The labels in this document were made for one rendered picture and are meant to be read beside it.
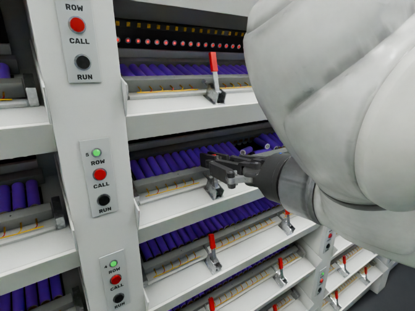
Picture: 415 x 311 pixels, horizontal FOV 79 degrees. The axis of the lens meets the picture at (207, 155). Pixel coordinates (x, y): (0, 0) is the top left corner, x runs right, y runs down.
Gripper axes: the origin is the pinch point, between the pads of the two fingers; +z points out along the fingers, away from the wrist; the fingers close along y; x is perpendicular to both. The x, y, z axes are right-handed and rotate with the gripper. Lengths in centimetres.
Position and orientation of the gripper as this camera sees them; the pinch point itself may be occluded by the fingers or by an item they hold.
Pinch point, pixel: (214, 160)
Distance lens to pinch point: 52.7
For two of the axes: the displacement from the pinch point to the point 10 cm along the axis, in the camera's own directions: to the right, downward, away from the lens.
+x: -0.9, -9.8, -2.0
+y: 8.3, -1.8, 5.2
